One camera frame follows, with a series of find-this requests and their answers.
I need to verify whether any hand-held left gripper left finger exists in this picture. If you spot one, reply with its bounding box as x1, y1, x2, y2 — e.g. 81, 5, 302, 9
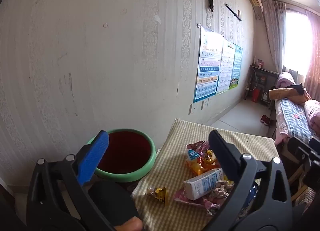
26, 130, 118, 231

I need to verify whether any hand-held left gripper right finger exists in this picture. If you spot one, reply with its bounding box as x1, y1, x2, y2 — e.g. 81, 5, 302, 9
204, 130, 293, 231

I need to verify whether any green rimmed red trash bin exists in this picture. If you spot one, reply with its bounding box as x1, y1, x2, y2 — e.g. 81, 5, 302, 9
86, 128, 157, 183

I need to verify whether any orange and blue snack bag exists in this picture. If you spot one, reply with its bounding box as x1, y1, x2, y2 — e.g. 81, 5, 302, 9
185, 149, 220, 175

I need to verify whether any small gold yellow wrapper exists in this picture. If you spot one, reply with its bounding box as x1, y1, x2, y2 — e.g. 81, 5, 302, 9
146, 186, 169, 206

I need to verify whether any crumpled pale paper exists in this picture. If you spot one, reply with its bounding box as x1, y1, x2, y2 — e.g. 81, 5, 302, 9
212, 180, 235, 198

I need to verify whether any crumpled pink snack wrapper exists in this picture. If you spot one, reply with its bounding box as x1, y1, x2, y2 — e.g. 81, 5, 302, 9
186, 141, 213, 152

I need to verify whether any white and blue carton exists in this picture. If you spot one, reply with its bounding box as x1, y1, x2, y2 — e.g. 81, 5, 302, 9
183, 168, 225, 201

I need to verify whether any pink duvet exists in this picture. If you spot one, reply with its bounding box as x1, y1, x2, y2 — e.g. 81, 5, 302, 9
304, 99, 320, 131

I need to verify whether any checked yellow tablecloth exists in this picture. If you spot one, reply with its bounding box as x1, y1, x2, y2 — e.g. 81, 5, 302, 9
132, 119, 280, 231

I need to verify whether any tan pillow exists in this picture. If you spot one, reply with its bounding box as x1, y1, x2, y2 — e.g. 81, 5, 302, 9
269, 87, 309, 104

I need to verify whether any black cloth item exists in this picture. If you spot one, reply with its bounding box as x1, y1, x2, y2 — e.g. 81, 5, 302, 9
287, 83, 304, 95

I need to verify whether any rolled pink blanket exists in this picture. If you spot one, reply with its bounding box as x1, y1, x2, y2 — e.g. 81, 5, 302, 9
276, 71, 297, 89

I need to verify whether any pink patterned curtain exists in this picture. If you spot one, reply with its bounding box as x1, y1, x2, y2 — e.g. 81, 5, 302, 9
304, 11, 320, 101

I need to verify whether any bright window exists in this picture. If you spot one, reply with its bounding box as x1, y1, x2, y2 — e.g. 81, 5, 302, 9
282, 8, 315, 76

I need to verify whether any pink sheer curtain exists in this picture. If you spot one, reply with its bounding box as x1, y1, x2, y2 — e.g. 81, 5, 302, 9
254, 0, 287, 74

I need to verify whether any wooden chair frame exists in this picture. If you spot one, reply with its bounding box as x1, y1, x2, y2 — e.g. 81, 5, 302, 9
287, 163, 315, 206

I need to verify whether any blue bordered wall poster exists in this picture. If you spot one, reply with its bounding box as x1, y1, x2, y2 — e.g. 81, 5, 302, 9
192, 26, 224, 103

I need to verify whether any green bordered wall poster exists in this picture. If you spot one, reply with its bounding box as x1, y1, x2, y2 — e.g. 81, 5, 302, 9
229, 44, 243, 89

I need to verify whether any black wall rack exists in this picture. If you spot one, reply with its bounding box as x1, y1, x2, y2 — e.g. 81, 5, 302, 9
225, 3, 242, 22

